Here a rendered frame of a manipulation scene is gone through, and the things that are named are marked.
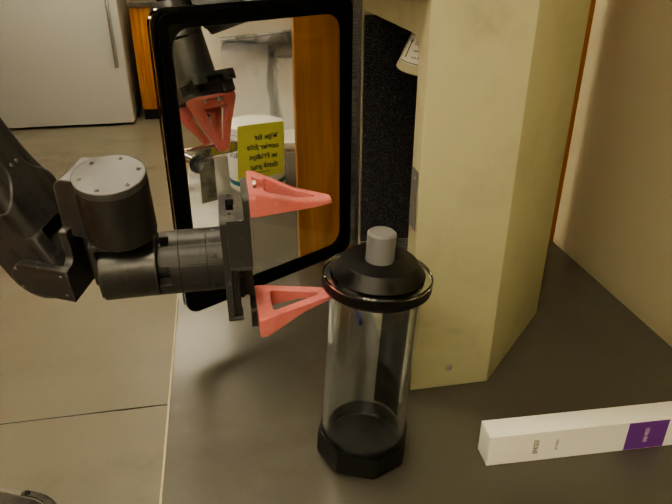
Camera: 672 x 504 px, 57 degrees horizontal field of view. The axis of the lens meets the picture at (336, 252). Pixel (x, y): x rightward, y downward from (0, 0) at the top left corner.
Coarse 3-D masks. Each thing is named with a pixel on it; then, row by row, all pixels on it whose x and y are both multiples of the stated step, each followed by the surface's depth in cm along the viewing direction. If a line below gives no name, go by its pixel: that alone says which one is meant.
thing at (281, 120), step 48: (192, 48) 73; (240, 48) 77; (288, 48) 81; (336, 48) 87; (192, 96) 75; (240, 96) 79; (288, 96) 84; (336, 96) 90; (192, 144) 77; (240, 144) 82; (288, 144) 87; (336, 144) 93; (192, 192) 79; (240, 192) 84; (336, 192) 97; (288, 240) 93
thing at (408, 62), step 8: (408, 40) 74; (416, 40) 72; (408, 48) 73; (416, 48) 72; (400, 56) 76; (408, 56) 73; (416, 56) 71; (400, 64) 74; (408, 64) 72; (416, 64) 71; (408, 72) 72; (416, 72) 71
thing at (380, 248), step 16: (368, 240) 58; (384, 240) 57; (352, 256) 60; (368, 256) 59; (384, 256) 58; (400, 256) 60; (336, 272) 59; (352, 272) 57; (368, 272) 57; (384, 272) 57; (400, 272) 57; (416, 272) 58; (352, 288) 57; (368, 288) 56; (384, 288) 56; (400, 288) 57; (416, 288) 57
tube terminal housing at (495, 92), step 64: (384, 0) 74; (448, 0) 58; (512, 0) 59; (576, 0) 70; (448, 64) 61; (512, 64) 62; (576, 64) 77; (448, 128) 64; (512, 128) 65; (448, 192) 67; (512, 192) 69; (448, 256) 71; (512, 256) 76; (448, 320) 75; (512, 320) 84; (448, 384) 80
